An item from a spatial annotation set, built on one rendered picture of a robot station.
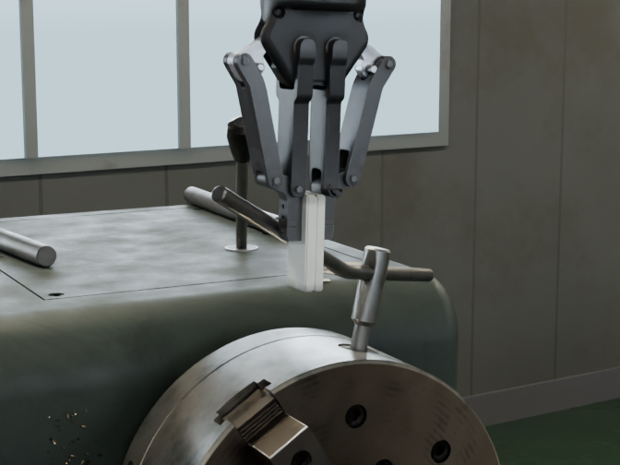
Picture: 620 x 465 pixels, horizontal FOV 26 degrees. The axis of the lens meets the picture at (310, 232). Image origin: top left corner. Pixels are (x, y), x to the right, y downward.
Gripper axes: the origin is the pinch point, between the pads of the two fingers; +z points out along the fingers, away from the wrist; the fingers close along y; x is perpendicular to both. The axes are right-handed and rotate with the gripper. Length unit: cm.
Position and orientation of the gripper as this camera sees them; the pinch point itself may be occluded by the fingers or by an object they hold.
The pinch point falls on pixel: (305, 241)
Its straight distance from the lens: 97.2
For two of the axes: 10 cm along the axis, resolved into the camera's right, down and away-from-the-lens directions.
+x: -4.6, -1.5, 8.8
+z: -0.3, 9.9, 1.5
